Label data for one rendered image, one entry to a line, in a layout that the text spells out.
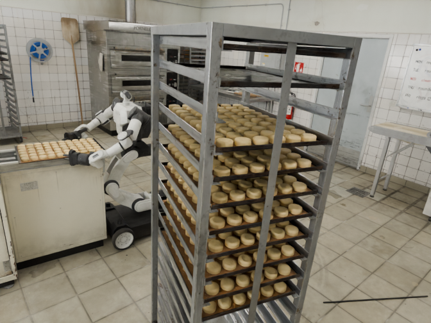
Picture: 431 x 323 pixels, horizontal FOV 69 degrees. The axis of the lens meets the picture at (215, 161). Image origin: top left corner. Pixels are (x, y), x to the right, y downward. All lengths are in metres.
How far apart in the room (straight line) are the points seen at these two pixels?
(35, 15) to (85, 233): 4.59
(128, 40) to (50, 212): 4.01
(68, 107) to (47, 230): 4.35
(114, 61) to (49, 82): 1.42
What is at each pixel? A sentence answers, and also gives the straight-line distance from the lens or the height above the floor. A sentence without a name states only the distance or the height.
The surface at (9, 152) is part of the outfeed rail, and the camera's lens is 2.86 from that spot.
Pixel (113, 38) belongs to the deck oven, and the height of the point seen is 1.74.
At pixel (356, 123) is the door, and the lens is 5.59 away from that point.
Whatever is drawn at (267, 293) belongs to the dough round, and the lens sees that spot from 1.33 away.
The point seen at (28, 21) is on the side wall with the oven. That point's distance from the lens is 6.65.
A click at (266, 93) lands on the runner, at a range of 1.38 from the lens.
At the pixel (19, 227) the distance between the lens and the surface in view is 2.79.
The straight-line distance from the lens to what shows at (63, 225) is 2.84.
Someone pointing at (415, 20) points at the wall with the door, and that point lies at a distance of 5.31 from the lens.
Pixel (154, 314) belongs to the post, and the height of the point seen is 0.30.
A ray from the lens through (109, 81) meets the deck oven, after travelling 6.00.
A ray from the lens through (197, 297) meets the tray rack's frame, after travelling 1.11.
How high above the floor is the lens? 1.77
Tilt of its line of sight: 21 degrees down
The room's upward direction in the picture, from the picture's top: 4 degrees clockwise
